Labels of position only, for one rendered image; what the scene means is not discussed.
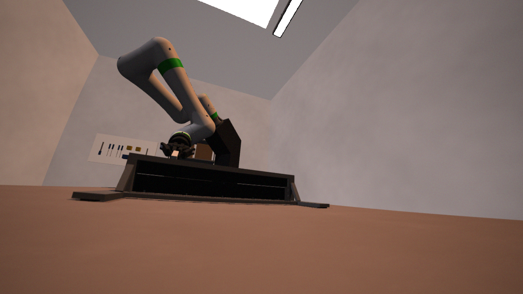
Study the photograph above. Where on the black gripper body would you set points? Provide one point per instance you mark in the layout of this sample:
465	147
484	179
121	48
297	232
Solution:
179	140

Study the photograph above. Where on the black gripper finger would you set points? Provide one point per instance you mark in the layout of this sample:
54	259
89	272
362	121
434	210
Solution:
166	150
184	154

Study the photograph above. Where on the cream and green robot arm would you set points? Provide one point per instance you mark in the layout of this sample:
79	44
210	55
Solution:
137	66

